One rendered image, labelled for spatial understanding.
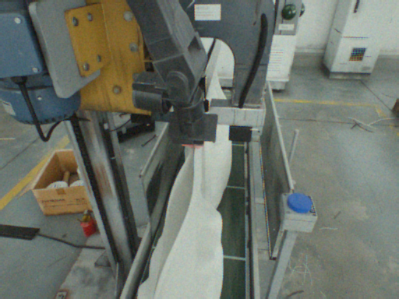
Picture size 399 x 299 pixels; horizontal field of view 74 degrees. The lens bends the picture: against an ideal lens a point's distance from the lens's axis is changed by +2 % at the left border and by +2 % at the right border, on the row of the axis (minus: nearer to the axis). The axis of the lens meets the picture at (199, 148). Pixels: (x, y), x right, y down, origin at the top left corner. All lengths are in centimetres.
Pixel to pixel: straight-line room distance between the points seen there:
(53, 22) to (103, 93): 26
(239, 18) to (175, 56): 26
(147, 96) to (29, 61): 19
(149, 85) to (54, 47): 18
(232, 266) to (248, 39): 85
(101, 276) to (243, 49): 135
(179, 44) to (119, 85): 37
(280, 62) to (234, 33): 290
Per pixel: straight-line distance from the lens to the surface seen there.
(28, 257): 189
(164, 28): 39
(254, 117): 70
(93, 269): 166
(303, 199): 76
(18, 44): 51
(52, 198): 193
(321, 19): 485
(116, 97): 75
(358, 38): 442
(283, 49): 347
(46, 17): 54
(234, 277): 113
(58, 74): 55
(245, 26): 62
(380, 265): 188
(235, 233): 124
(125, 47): 69
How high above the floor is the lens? 136
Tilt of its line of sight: 35 degrees down
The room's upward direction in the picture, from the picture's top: straight up
